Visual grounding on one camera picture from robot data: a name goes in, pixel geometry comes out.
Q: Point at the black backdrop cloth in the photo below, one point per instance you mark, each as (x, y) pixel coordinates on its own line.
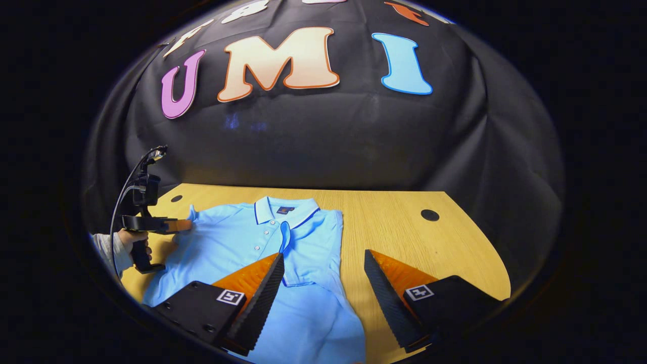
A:
(328, 141)

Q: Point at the light blue polo T-shirt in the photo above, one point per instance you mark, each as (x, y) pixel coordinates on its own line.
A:
(227, 242)

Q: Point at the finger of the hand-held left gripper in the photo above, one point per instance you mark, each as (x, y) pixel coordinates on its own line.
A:
(177, 225)

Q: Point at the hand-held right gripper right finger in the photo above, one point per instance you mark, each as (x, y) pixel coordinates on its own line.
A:
(389, 303)

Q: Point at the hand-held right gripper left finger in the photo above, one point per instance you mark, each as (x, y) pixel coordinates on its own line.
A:
(258, 311)

